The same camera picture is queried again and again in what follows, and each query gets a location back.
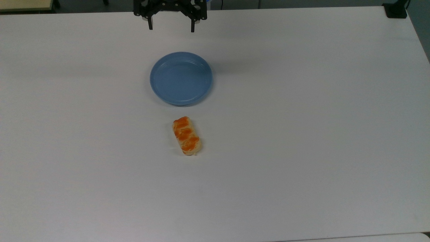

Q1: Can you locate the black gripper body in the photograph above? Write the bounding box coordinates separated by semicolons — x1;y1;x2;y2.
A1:
133;0;208;19

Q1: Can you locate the orange glazed bread loaf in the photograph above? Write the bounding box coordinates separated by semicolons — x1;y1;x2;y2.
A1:
172;116;202;156

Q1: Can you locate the blue round plate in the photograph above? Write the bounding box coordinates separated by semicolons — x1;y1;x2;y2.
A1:
149;51;213;107

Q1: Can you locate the light wooden table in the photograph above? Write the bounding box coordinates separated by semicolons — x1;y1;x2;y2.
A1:
0;0;55;13

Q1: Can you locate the black stand base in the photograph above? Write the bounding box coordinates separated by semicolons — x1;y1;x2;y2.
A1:
382;0;411;19

